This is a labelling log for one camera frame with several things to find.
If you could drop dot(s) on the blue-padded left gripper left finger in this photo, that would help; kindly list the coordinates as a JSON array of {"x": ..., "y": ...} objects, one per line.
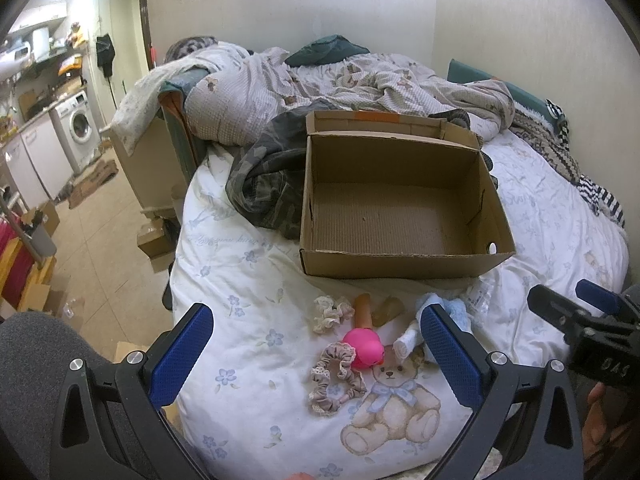
[{"x": 110, "y": 421}]

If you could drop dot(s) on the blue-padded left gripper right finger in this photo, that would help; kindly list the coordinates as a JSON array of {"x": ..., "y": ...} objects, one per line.
[{"x": 527, "y": 413}]

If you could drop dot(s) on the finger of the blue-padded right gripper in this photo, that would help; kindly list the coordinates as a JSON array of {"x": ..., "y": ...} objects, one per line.
[
  {"x": 603, "y": 299},
  {"x": 563, "y": 314}
]

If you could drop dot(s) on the clear plastic bag with label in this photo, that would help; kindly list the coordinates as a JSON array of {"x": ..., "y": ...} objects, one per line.
[{"x": 480, "y": 298}]

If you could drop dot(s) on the light blue fluffy plush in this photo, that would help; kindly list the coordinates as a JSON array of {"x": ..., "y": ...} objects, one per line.
[{"x": 455, "y": 308}]

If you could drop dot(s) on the white cloth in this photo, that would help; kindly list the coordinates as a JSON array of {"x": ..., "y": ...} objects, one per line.
[{"x": 408, "y": 341}]

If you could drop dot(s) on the pink rubber duck toy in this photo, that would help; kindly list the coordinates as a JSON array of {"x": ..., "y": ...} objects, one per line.
[{"x": 369, "y": 351}]

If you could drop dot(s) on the pink beige scrunchie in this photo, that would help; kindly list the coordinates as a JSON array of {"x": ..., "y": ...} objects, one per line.
[{"x": 335, "y": 380}]

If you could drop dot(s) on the cream white scrunchie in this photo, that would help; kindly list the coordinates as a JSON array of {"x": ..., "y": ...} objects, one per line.
[{"x": 329, "y": 313}]

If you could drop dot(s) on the brown soft pouch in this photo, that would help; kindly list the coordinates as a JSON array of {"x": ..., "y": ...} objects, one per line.
[{"x": 391, "y": 308}]

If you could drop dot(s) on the right hand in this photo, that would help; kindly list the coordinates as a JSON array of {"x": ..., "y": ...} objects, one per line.
[{"x": 610, "y": 416}]

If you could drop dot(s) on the grey office chair seat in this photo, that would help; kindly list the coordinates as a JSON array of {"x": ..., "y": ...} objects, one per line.
[{"x": 36, "y": 351}]

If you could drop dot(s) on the red yellow items left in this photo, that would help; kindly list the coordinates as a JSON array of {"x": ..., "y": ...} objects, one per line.
[{"x": 19, "y": 271}]

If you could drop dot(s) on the black white striped blanket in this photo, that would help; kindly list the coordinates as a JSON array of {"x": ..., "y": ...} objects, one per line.
[{"x": 552, "y": 143}]

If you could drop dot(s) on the small cardboard box on floor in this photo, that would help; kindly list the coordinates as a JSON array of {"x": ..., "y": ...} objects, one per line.
[{"x": 154, "y": 240}]

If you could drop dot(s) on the orange tan cylinder toy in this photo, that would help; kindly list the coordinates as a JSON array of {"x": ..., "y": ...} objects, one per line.
[{"x": 362, "y": 312}]

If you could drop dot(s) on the white floral teddy duvet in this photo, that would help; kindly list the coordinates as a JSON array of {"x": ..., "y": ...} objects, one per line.
[{"x": 244, "y": 407}]

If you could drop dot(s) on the open cardboard box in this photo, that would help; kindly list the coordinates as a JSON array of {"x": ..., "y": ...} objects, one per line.
[{"x": 398, "y": 196}]

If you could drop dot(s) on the wooden bed headboard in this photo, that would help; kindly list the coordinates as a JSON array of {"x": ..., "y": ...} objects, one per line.
[{"x": 153, "y": 171}]

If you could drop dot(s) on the white kitchen cabinet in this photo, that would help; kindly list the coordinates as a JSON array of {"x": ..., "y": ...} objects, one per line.
[{"x": 35, "y": 162}]

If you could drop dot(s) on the camouflage green blanket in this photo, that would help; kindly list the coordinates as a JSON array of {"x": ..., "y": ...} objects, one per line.
[{"x": 266, "y": 179}]

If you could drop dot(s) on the white washing machine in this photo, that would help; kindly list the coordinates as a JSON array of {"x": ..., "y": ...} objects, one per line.
[{"x": 76, "y": 130}]

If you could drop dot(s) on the dark green garment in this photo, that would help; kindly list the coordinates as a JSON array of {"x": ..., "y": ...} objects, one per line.
[{"x": 325, "y": 50}]

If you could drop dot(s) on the bear print crumpled comforter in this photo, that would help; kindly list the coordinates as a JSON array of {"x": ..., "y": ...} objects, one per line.
[{"x": 242, "y": 91}]

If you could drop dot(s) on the black hanging bag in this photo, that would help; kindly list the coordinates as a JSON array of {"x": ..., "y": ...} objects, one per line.
[{"x": 105, "y": 55}]

